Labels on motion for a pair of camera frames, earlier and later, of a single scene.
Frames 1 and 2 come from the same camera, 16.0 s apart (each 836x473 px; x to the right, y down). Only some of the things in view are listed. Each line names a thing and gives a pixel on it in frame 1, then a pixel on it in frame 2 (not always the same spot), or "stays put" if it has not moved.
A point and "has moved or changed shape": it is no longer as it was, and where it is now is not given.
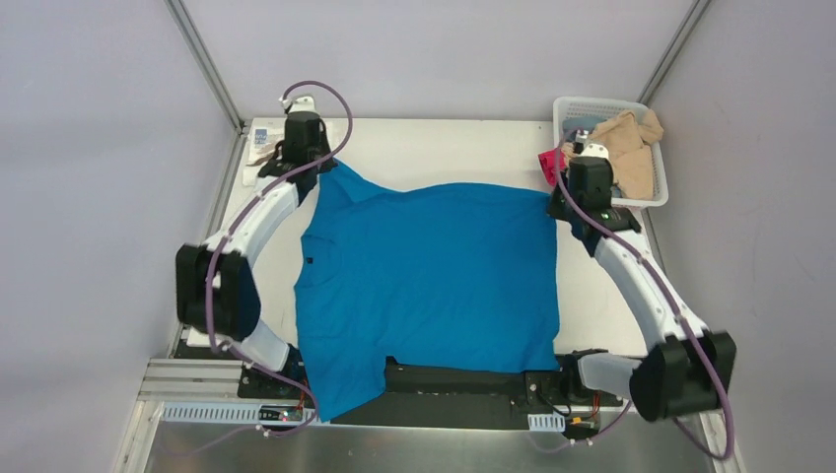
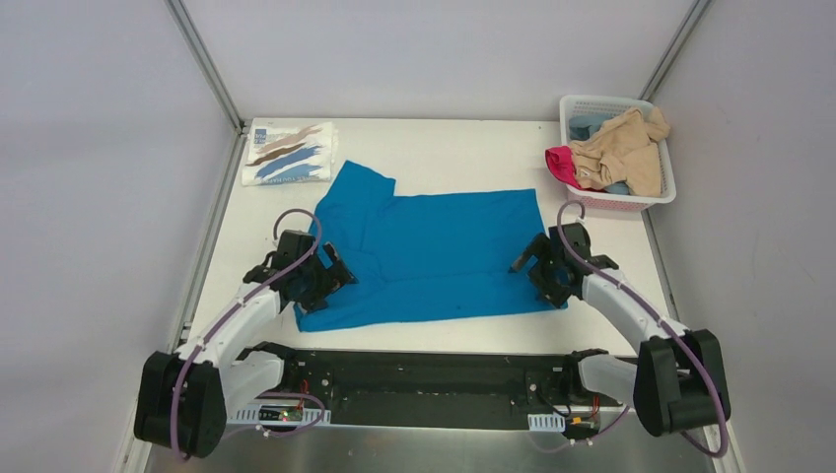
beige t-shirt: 629,140 stays put
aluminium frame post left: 209,64 stays put
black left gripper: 275,161 to 328,275
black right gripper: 627,218 to 535,264
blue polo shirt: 460,276 has moved or changed shape
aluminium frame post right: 673,52 stays put
